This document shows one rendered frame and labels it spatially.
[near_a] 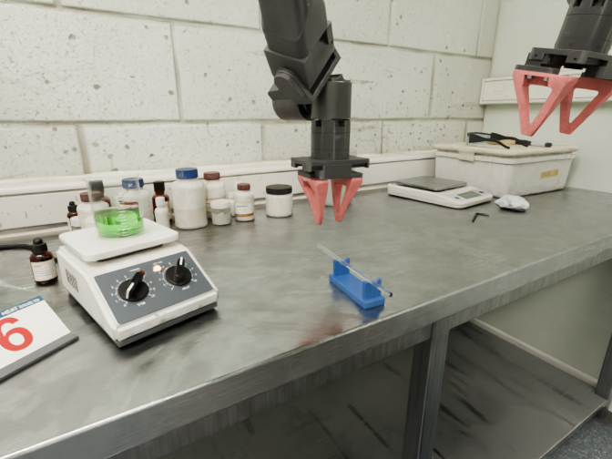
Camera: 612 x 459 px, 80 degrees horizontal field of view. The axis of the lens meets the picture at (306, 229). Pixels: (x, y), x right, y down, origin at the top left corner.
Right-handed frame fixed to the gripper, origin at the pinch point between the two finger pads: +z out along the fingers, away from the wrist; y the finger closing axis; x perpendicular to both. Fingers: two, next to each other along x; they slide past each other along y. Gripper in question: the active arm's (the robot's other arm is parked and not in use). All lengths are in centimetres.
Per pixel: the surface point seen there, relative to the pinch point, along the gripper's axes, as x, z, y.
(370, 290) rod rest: 12.3, 6.9, 0.2
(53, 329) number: 3.5, 8.0, 36.9
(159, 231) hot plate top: -4.2, 0.3, 24.3
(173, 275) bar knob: 3.3, 4.0, 23.6
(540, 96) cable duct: -41, -22, -105
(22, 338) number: 5.0, 7.6, 39.4
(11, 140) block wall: -47, -10, 49
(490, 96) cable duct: -59, -23, -103
